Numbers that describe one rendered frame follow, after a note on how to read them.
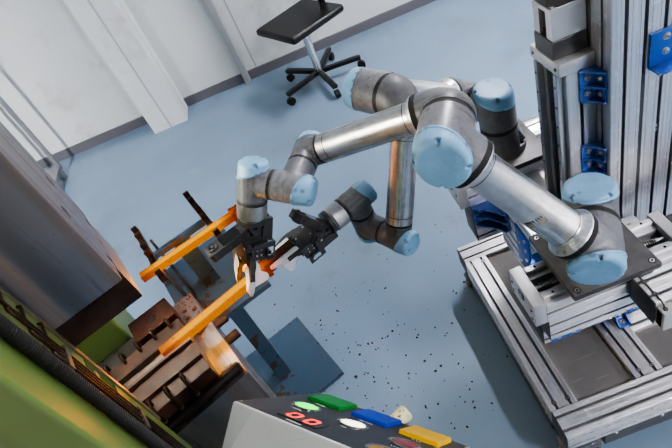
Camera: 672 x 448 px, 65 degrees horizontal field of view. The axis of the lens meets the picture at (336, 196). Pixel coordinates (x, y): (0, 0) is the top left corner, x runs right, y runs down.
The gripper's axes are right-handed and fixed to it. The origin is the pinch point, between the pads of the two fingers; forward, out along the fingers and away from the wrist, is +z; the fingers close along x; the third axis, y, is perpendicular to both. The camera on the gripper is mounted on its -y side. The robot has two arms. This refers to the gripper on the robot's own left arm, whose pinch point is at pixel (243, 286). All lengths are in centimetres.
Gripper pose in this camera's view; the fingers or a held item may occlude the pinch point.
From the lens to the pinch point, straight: 142.7
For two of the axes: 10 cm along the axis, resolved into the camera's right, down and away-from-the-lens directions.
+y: 8.1, -1.8, 5.5
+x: -5.8, -3.9, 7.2
